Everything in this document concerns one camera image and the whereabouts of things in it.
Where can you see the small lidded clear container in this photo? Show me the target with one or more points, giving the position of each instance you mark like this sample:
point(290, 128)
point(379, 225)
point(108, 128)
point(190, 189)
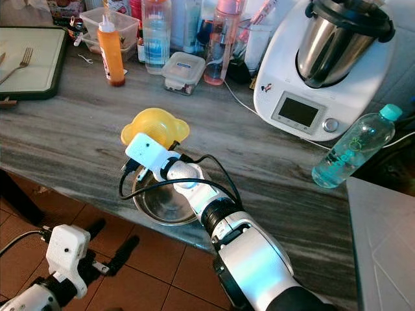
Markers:
point(183, 70)

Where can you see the pale green-rimmed cutting board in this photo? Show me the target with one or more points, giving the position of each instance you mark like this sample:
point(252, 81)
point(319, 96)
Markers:
point(48, 65)

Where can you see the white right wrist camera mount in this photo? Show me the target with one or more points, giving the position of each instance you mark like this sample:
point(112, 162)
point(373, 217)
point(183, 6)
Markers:
point(150, 152)

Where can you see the metal fork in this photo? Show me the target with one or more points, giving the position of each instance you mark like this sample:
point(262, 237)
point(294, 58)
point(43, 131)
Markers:
point(21, 63)

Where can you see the clear teal-capped water bottle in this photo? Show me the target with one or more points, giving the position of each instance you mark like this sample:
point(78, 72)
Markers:
point(353, 149)

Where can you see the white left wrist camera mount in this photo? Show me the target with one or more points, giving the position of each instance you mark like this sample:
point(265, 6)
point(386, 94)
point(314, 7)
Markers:
point(70, 253)

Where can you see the white kitchen cooking machine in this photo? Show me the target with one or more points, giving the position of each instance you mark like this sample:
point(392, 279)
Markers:
point(285, 84)

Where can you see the large clear plastic tub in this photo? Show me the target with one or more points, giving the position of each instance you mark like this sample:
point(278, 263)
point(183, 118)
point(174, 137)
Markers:
point(91, 26)

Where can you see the yellow plastic bowl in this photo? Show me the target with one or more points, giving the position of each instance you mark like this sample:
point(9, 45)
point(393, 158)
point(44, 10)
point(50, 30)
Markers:
point(155, 122)

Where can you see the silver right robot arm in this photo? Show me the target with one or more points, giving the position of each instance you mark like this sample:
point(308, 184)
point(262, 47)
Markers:
point(253, 253)

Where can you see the pink translucent drinking bottle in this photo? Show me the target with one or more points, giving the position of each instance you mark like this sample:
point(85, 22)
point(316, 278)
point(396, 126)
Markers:
point(222, 45)

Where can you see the orange sauce squeeze bottle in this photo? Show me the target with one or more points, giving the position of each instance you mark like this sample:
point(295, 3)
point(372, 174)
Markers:
point(112, 55)

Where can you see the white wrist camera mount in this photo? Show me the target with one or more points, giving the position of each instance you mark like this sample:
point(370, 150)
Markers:
point(150, 152)
point(70, 253)

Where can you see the round metal bowl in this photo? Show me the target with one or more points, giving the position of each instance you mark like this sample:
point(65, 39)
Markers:
point(165, 207)

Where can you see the brown wooden stick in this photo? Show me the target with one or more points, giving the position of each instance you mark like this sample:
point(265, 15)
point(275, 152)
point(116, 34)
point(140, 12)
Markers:
point(8, 101)

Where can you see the clear tall plastic bottle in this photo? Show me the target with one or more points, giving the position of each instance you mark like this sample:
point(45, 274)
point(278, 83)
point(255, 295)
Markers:
point(156, 37)

